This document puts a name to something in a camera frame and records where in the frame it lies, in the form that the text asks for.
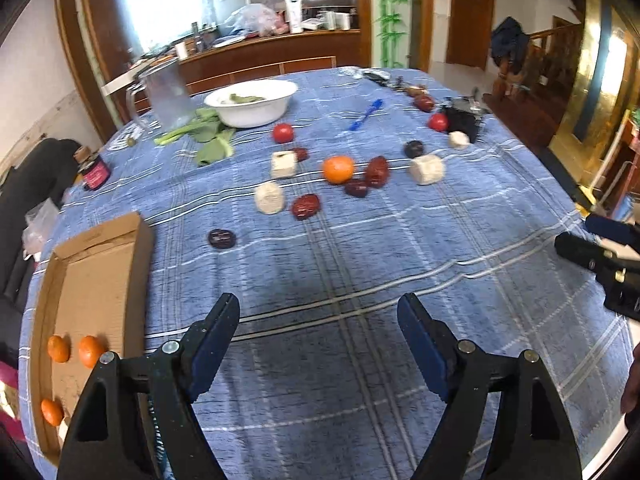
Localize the bamboo wall decal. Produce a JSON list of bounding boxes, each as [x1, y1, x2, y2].
[[372, 0, 411, 68]]

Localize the beige cake cube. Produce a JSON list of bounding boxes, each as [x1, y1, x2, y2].
[[409, 154, 445, 186]]

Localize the small orange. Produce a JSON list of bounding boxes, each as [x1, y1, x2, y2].
[[322, 155, 355, 184], [40, 398, 65, 426], [78, 335, 107, 369], [47, 335, 71, 364]]

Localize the wooden railing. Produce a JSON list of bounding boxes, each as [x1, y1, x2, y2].
[[492, 22, 586, 146]]

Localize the bok choy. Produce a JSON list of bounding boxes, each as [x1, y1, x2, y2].
[[154, 107, 237, 167]]

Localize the white bowl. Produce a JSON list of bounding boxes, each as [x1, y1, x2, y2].
[[204, 79, 299, 128]]

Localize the blue plaid tablecloth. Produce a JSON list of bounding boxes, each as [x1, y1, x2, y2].
[[17, 66, 636, 480]]

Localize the clear plastic pitcher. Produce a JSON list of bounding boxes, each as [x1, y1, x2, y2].
[[125, 57, 196, 131]]

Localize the crumpled plastic bag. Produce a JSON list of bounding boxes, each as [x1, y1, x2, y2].
[[222, 3, 291, 38]]

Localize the dark jacket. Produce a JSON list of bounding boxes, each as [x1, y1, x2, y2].
[[490, 16, 530, 68]]

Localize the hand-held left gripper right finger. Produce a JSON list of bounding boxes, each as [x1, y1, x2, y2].
[[397, 292, 583, 480]]

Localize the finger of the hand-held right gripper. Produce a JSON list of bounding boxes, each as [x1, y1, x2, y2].
[[555, 231, 614, 275], [585, 213, 640, 250]]

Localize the bunch of keys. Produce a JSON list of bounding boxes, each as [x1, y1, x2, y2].
[[362, 71, 408, 92]]

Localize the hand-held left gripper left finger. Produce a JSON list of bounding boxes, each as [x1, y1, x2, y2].
[[56, 292, 241, 480]]

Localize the dark jar with red label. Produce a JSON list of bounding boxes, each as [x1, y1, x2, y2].
[[75, 152, 111, 192]]

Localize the clear plastic bag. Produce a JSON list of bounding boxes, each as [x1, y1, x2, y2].
[[21, 199, 61, 256]]

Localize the white bottle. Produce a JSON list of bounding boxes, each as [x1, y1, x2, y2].
[[284, 0, 304, 35]]

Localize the wooden counter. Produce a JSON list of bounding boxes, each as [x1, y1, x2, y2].
[[132, 27, 363, 111]]

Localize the white board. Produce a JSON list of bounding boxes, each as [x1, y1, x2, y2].
[[100, 57, 173, 97]]

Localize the shallow cardboard box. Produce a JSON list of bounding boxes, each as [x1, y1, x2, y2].
[[27, 211, 155, 466]]

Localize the blue pen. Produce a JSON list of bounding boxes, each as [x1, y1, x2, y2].
[[349, 99, 383, 131]]

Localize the wooden door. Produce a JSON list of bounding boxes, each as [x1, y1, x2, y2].
[[446, 0, 497, 71]]

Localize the black sofa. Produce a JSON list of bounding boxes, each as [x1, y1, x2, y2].
[[0, 137, 81, 361]]

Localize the small black box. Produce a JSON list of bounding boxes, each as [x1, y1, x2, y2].
[[440, 100, 490, 142]]

